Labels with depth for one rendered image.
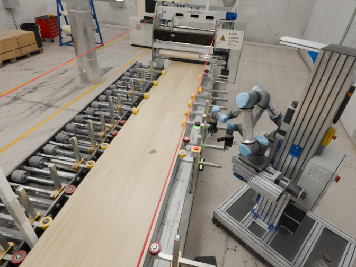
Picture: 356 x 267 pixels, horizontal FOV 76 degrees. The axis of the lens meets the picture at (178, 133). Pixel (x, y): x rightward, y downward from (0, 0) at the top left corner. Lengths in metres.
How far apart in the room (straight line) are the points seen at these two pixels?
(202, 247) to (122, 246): 1.23
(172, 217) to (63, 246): 0.88
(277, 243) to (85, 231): 1.85
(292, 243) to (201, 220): 0.97
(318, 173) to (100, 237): 1.69
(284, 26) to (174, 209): 9.72
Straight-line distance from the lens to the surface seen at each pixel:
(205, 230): 2.86
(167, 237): 2.05
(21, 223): 1.77
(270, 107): 2.44
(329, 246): 3.01
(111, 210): 1.88
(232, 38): 4.59
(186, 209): 2.11
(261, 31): 11.00
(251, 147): 1.97
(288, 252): 2.75
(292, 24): 11.07
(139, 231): 1.76
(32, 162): 2.59
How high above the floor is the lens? 2.39
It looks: 35 degrees down
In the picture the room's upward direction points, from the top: 4 degrees clockwise
